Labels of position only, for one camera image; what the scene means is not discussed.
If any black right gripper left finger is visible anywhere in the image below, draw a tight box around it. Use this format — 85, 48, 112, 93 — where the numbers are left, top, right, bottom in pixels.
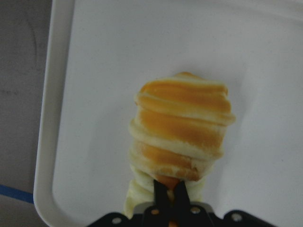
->
153, 180, 171, 213

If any white rectangular tray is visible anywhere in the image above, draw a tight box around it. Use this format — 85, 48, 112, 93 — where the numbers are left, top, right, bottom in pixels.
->
34, 0, 303, 227

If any striped bread roll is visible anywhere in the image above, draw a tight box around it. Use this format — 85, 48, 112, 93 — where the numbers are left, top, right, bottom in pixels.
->
124, 72, 235, 218

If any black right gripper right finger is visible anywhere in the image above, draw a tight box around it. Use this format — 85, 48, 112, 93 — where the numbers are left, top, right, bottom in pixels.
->
173, 181, 190, 213

